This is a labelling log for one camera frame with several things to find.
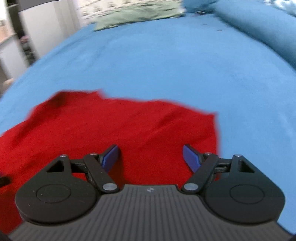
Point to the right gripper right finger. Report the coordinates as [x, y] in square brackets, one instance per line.
[234, 189]

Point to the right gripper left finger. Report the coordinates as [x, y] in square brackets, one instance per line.
[67, 189]

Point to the red cloth garment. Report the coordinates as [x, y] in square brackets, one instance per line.
[150, 135]

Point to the blue bed sheet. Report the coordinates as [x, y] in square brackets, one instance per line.
[199, 61]

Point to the blue bunched duvet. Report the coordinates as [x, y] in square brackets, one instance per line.
[272, 26]

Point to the white cabinet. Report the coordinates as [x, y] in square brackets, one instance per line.
[41, 24]

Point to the cream patterned quilt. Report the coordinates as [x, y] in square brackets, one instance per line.
[91, 9]

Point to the dark blue pillow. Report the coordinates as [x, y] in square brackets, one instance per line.
[194, 6]

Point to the green folded cloth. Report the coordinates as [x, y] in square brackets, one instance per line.
[142, 11]

